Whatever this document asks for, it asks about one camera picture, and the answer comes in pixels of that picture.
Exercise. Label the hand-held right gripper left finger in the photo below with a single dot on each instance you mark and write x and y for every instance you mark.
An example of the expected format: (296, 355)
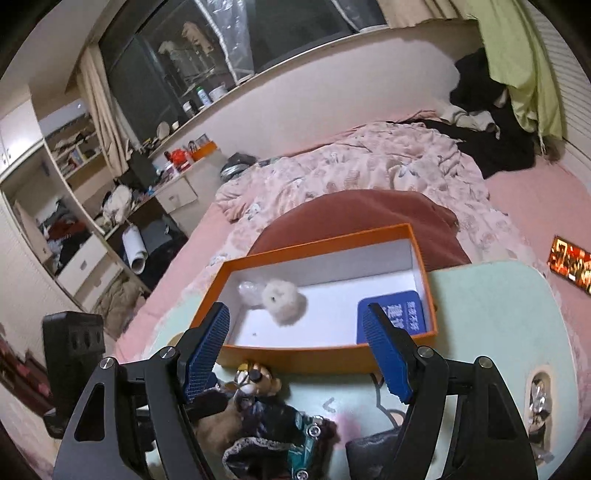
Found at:
(207, 353)

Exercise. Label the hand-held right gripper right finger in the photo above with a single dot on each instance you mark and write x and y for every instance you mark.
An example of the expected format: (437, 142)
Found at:
(385, 353)

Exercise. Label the blue card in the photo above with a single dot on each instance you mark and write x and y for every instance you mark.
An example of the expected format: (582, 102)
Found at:
(411, 318)

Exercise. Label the clear plastic wrap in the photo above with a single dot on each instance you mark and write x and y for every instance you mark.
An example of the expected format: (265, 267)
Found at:
(247, 291)

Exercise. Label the beige fluffy pompom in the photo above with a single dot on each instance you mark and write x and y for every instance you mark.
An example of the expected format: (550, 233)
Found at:
(219, 427)

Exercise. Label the orange cardboard box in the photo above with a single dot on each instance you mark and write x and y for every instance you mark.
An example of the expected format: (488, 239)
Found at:
(295, 360)

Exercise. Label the black lace cloth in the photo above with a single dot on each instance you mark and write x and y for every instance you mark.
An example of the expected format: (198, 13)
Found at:
(272, 415)

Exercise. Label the white fluffy pompom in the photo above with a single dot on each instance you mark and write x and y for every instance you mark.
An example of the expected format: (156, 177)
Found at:
(284, 302)

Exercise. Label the black glossy pouch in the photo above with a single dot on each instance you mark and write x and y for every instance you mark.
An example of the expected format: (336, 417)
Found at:
(374, 450)

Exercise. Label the green toy car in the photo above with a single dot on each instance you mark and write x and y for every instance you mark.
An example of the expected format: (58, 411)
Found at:
(307, 443)

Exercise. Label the red container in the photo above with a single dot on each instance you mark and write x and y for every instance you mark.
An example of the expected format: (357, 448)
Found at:
(178, 157)

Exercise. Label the beige coat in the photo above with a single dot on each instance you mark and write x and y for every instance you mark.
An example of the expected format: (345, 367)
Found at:
(115, 300)

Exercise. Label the rolled white paper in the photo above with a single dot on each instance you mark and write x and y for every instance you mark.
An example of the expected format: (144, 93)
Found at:
(134, 249)

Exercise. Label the red-brown pillow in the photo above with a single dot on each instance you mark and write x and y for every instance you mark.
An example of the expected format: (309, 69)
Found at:
(369, 212)

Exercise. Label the white cloth bag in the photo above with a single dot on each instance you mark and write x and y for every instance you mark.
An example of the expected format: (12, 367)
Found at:
(117, 201)

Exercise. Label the silver foil wrapper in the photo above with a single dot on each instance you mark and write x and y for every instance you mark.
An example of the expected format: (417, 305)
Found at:
(538, 397)

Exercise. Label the white desk with drawer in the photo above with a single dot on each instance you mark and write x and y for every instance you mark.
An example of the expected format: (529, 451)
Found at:
(178, 194)

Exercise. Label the dark grey bundle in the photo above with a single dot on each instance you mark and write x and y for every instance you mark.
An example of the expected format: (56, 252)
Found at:
(235, 167)

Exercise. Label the pink floral blanket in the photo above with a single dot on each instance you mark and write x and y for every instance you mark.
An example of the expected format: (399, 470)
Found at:
(351, 161)

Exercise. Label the black monitor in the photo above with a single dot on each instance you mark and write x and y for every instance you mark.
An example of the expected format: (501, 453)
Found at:
(138, 168)

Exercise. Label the small orange storage box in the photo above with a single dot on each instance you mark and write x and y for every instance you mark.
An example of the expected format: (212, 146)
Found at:
(203, 150)

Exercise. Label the red printed packet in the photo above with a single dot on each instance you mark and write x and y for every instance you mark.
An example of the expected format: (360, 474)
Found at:
(570, 265)

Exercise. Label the pink bed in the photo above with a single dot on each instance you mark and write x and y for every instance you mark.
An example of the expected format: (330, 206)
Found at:
(531, 203)

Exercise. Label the white shelf cabinet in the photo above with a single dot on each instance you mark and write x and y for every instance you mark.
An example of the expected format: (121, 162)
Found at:
(27, 134)

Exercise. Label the black clothes pile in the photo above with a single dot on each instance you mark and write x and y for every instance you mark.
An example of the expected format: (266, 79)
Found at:
(489, 138)

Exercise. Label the beige curtain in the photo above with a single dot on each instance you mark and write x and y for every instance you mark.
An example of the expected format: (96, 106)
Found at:
(415, 11)
(99, 106)

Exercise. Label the white bottle green cap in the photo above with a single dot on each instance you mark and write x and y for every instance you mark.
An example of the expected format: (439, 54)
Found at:
(202, 98)

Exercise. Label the light green hanging cloth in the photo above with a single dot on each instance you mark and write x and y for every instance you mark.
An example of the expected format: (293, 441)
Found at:
(517, 55)

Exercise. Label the dark window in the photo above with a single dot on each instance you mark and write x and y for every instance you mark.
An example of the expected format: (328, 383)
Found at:
(286, 32)

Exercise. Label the white louvered door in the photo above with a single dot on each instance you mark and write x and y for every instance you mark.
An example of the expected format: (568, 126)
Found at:
(570, 69)

